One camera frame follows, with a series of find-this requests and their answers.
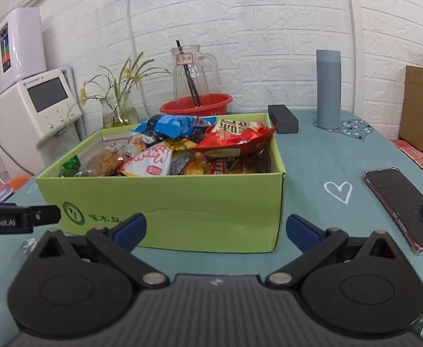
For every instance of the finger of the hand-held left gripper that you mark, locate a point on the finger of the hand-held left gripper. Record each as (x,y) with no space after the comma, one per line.
(45,215)

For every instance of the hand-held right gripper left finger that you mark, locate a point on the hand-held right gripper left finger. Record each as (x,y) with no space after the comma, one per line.
(132,231)

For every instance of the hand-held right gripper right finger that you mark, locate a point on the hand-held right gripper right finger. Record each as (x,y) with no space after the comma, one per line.
(301,233)

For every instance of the small dark green snack packet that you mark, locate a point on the small dark green snack packet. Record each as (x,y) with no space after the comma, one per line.
(70,167)

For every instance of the light green cardboard box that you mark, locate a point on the light green cardboard box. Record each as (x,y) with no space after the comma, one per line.
(197,202)

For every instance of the white red snack packet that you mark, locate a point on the white red snack packet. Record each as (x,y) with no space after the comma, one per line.
(150,161)

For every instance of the clear-wrapped round brown cake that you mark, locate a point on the clear-wrapped round brown cake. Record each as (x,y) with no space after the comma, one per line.
(103,161)

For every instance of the pile of assorted snack packets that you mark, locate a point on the pile of assorted snack packets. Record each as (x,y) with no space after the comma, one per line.
(190,162)

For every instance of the blue snack packet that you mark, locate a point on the blue snack packet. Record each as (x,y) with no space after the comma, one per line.
(171,124)

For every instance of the red rice cracker packet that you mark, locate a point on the red rice cracker packet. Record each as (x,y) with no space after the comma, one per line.
(233,139)

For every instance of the orange plastic tub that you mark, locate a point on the orange plastic tub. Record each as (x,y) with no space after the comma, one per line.
(11,188)

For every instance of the white water dispenser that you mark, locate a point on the white water dispenser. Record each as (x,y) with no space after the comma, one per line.
(34,123)

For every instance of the smartphone in clear case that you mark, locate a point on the smartphone in clear case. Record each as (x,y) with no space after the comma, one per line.
(399,206)

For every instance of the small black box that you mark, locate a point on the small black box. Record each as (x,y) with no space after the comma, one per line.
(283,119)

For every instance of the glass vase with yellow flowers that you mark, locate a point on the glass vase with yellow flowers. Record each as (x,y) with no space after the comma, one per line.
(123,94)

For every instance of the red plaid cloth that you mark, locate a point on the red plaid cloth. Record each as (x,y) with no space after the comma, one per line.
(421,162)

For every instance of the red plastic basin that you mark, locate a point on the red plastic basin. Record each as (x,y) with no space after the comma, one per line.
(197,106)

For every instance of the grey-blue tumbler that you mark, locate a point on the grey-blue tumbler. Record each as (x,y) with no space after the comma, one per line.
(327,90)

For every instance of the black straw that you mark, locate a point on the black straw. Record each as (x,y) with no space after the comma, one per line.
(190,76)

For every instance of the glass pitcher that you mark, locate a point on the glass pitcher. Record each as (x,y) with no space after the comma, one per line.
(193,74)

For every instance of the brown cardboard box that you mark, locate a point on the brown cardboard box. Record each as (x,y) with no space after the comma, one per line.
(422,108)

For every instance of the white wall water purifier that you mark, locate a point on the white wall water purifier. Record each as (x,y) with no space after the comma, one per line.
(16,50)

